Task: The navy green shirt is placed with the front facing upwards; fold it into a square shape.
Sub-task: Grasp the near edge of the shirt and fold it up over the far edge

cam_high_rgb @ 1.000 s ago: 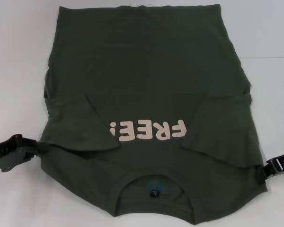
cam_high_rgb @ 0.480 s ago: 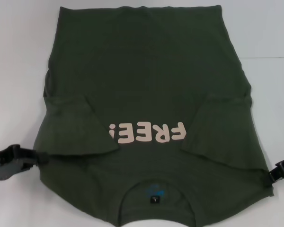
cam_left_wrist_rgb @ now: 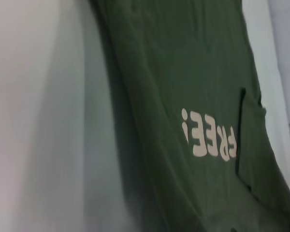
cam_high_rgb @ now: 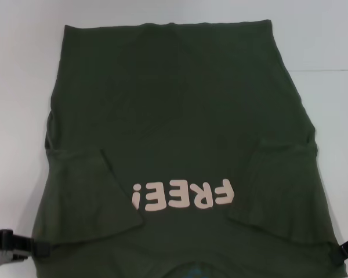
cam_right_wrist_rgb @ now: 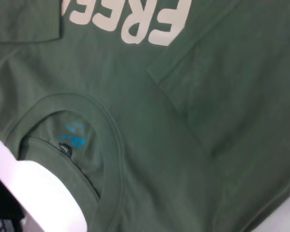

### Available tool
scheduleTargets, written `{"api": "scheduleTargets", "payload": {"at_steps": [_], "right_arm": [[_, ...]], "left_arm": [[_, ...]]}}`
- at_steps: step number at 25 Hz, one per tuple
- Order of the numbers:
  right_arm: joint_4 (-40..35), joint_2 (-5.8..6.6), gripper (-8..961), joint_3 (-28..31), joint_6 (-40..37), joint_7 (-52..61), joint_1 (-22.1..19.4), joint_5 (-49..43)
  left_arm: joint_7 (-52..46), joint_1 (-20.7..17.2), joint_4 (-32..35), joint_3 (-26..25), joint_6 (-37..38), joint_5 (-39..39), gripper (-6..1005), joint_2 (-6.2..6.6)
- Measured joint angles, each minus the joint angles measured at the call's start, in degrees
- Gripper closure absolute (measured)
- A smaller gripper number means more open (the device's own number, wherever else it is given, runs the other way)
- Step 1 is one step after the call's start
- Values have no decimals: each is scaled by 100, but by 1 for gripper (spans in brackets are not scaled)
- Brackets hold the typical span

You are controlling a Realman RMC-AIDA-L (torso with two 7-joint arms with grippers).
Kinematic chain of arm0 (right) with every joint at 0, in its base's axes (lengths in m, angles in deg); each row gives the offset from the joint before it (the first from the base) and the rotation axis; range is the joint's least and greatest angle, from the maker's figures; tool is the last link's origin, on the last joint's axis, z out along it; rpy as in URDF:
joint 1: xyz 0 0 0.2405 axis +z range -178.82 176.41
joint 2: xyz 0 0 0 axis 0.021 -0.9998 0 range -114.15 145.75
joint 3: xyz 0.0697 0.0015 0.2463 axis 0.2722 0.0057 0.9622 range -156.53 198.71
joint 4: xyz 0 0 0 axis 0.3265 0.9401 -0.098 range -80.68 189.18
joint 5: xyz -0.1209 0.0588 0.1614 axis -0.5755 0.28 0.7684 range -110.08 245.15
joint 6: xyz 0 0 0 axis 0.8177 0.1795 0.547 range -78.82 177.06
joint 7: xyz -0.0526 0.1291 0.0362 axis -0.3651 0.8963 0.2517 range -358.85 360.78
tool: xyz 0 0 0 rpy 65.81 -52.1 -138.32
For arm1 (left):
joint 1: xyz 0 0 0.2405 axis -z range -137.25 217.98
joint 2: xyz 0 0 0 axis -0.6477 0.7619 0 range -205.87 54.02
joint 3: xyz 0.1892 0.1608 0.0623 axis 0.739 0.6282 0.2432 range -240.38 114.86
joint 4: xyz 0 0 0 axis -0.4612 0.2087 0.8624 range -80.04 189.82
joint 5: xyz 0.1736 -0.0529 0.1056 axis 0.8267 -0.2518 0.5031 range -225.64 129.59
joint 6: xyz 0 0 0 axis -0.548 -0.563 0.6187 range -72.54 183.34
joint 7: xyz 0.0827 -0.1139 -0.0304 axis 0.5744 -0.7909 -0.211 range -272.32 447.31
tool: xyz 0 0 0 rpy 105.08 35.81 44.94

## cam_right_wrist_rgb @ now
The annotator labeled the dark green FREE T-shirt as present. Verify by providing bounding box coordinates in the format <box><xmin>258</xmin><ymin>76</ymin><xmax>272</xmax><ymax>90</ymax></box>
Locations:
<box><xmin>0</xmin><ymin>0</ymin><xmax>290</xmax><ymax>232</ymax></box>

